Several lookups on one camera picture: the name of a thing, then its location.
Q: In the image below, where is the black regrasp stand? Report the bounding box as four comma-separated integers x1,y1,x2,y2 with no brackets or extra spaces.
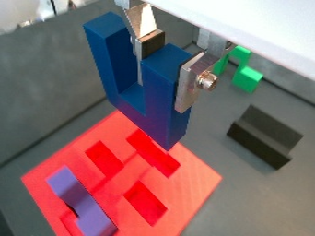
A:
227,105,303,170

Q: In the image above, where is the blue U-shaped block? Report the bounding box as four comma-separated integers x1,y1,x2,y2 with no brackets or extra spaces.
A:
84,12,189,149

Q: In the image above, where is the purple U-shaped block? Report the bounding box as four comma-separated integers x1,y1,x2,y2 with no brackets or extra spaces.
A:
47,166,119,236

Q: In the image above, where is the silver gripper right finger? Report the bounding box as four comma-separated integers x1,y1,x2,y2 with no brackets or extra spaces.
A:
175,29,235,113

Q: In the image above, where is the red fixture base block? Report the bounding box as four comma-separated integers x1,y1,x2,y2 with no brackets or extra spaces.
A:
21,112,221,236

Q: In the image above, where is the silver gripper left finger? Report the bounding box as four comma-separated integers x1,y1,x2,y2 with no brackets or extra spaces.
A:
115,0,165,84

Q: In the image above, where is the green arch-shaped block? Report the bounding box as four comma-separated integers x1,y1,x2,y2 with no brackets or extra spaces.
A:
213,46,263,93

